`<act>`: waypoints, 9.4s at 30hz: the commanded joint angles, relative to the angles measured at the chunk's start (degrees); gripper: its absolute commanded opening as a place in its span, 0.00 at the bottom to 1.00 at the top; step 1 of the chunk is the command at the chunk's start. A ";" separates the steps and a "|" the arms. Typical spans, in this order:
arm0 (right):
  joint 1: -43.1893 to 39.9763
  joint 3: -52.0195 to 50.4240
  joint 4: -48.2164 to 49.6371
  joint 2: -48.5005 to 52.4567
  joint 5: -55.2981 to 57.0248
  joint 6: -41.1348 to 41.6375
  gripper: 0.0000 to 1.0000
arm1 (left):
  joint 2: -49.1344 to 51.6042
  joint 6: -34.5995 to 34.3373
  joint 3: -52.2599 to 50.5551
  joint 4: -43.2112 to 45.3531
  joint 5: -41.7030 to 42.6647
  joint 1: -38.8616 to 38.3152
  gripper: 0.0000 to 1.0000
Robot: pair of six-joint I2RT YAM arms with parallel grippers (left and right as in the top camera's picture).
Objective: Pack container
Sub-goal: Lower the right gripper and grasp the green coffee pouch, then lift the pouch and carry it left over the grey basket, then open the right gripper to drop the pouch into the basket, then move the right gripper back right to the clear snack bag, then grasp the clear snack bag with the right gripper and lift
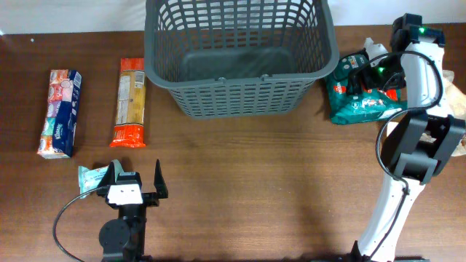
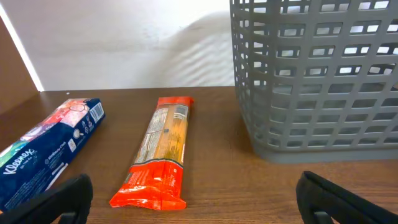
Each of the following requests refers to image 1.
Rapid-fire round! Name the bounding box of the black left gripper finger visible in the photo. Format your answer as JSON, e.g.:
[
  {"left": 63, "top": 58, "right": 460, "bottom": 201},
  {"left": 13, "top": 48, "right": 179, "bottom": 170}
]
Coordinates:
[
  {"left": 96, "top": 162, "right": 115, "bottom": 197},
  {"left": 154, "top": 159, "right": 168, "bottom": 199}
]

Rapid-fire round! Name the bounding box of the green Nescafe coffee bag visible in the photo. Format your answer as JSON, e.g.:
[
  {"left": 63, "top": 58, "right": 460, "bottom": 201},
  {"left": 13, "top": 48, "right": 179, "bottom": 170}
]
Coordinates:
[{"left": 325, "top": 52, "right": 406, "bottom": 125}]

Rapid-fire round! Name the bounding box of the blue Kleenex tissue pack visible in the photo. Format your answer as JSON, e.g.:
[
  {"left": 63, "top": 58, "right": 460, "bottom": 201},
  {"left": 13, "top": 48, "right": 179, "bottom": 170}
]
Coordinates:
[{"left": 37, "top": 69, "right": 82, "bottom": 159}]

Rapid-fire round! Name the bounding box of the beige clear powder bag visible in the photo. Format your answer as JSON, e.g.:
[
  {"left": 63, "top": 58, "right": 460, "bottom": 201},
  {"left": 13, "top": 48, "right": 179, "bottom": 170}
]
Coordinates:
[{"left": 442, "top": 70, "right": 466, "bottom": 120}]

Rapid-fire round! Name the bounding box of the beige brown snack bag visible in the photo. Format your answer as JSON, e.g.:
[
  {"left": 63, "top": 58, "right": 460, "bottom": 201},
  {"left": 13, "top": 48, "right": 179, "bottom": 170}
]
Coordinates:
[{"left": 384, "top": 121, "right": 466, "bottom": 158}]

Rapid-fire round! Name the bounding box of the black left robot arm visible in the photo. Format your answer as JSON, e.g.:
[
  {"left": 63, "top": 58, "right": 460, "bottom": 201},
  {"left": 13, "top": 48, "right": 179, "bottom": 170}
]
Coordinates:
[{"left": 97, "top": 160, "right": 168, "bottom": 262}]

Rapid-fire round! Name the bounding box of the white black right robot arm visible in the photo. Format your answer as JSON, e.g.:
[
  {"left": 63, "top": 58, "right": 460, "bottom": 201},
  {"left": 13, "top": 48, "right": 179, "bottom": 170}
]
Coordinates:
[{"left": 346, "top": 13, "right": 465, "bottom": 261}]

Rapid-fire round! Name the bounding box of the small teal wrapper packet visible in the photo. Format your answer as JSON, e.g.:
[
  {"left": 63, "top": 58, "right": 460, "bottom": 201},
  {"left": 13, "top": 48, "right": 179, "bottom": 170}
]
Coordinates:
[{"left": 78, "top": 159, "right": 123, "bottom": 199}]

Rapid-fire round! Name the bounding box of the orange spaghetti packet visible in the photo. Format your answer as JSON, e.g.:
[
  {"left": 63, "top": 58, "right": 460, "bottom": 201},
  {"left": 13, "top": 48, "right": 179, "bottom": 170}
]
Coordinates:
[{"left": 110, "top": 58, "right": 146, "bottom": 148}]

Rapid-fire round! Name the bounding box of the grey plastic basket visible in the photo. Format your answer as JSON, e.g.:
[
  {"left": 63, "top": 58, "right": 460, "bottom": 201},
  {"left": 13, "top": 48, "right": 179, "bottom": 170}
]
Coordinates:
[{"left": 144, "top": 0, "right": 339, "bottom": 119}]

